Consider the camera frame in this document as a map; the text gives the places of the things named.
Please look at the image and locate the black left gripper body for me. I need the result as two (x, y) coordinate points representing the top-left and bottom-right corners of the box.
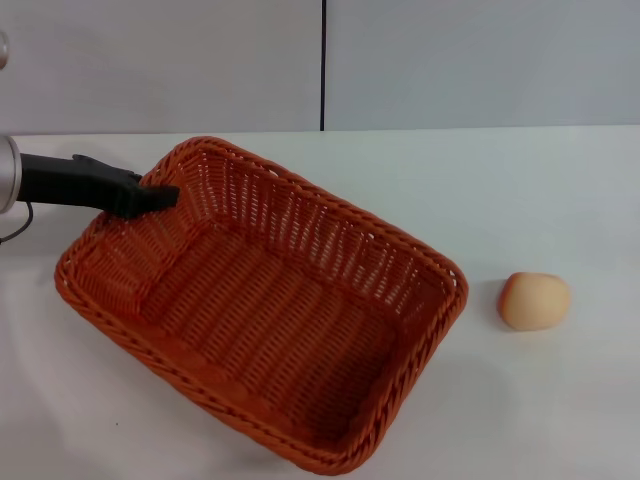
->
(18, 153), (146, 220)

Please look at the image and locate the orange woven plastic basket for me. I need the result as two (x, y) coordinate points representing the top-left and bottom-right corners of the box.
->
(54, 135), (470, 477)

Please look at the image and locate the toy peach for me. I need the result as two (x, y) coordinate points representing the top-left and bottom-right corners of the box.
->
(497, 271), (572, 331)

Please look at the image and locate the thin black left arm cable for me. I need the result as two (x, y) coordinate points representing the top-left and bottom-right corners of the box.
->
(0, 201), (35, 245)

